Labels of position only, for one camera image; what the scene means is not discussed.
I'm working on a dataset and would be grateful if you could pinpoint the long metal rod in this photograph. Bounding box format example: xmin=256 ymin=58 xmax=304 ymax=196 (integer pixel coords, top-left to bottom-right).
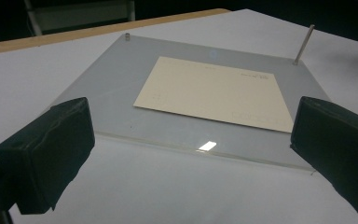
xmin=293 ymin=24 xmax=316 ymax=66

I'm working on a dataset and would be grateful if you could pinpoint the white board sheet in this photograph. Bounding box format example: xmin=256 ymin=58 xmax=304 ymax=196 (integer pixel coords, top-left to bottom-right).
xmin=0 ymin=8 xmax=358 ymax=224

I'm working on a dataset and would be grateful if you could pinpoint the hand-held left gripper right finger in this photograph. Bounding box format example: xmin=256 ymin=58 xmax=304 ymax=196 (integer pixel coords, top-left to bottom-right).
xmin=289 ymin=96 xmax=358 ymax=214

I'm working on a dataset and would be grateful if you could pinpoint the cream picture postcard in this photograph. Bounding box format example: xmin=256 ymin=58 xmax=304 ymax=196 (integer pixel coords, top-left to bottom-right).
xmin=132 ymin=56 xmax=295 ymax=133

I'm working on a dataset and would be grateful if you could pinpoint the clear acrylic frame panel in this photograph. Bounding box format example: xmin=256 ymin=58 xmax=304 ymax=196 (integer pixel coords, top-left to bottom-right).
xmin=48 ymin=33 xmax=332 ymax=172

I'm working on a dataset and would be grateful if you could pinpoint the wooden table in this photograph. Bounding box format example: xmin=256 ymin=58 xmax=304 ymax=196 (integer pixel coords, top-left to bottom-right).
xmin=0 ymin=7 xmax=231 ymax=57

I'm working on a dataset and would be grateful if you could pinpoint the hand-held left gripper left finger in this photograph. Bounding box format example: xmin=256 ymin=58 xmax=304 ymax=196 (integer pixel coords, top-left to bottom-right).
xmin=0 ymin=96 xmax=96 ymax=216

